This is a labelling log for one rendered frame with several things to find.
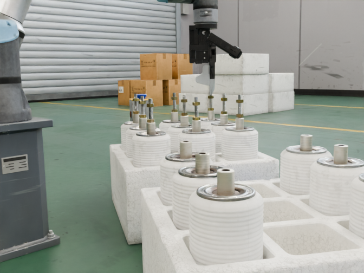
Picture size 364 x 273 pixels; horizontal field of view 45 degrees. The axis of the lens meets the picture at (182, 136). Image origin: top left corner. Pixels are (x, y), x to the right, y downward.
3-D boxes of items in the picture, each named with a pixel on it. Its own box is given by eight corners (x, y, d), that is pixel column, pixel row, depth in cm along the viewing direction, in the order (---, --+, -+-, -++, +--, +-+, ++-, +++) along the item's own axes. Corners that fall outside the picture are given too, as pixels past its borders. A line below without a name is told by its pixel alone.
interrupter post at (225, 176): (219, 198, 55) (219, 173, 54) (214, 193, 57) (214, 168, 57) (238, 196, 55) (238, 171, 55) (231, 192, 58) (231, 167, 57)
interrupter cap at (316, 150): (297, 156, 79) (297, 153, 79) (279, 149, 87) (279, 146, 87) (334, 154, 81) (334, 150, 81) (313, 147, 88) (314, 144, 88)
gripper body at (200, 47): (189, 65, 138) (189, 26, 137) (216, 64, 138) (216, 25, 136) (189, 65, 131) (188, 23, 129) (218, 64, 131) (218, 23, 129)
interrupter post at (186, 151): (181, 161, 78) (180, 142, 77) (178, 158, 80) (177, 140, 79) (194, 160, 78) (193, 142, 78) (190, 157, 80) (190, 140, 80)
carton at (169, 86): (183, 104, 527) (183, 78, 523) (169, 105, 511) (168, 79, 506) (167, 103, 549) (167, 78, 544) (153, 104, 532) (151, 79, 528)
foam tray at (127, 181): (128, 245, 103) (125, 171, 100) (111, 199, 140) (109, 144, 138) (278, 227, 113) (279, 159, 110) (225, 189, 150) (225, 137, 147)
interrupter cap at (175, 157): (169, 164, 75) (169, 161, 74) (162, 156, 82) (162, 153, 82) (212, 162, 76) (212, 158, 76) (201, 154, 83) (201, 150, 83)
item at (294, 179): (292, 252, 81) (294, 156, 78) (271, 233, 90) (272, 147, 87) (338, 247, 83) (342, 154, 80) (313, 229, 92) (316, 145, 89)
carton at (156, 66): (172, 79, 511) (171, 53, 506) (157, 79, 494) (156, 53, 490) (155, 79, 532) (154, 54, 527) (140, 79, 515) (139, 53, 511)
